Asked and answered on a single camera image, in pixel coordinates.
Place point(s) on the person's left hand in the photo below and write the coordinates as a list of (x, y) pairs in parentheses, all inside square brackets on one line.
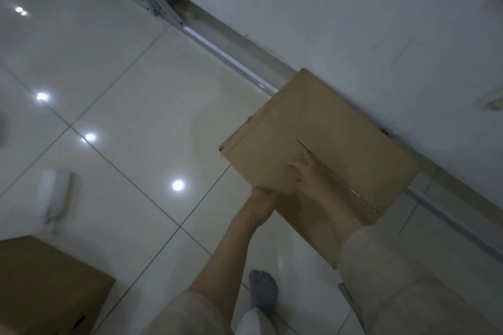
[(263, 205)]

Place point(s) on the person's right hand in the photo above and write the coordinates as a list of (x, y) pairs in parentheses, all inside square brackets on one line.
[(318, 181)]

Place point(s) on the person's right grey sock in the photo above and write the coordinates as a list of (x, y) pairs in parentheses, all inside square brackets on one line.
[(263, 291)]

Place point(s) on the taped printed cardboard box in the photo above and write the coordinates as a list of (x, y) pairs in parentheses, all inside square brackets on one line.
[(43, 287)]

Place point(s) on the person's right forearm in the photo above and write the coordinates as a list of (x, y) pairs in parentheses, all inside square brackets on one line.
[(393, 279)]

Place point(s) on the white pump bottle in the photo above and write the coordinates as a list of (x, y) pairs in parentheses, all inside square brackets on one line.
[(49, 193)]

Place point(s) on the person's left forearm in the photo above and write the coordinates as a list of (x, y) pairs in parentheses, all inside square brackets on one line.
[(224, 260)]

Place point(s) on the plain brown cardboard box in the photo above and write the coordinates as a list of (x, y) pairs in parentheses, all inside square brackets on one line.
[(334, 122)]

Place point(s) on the person's light trousers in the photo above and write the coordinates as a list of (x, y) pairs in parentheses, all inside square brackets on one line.
[(251, 325)]

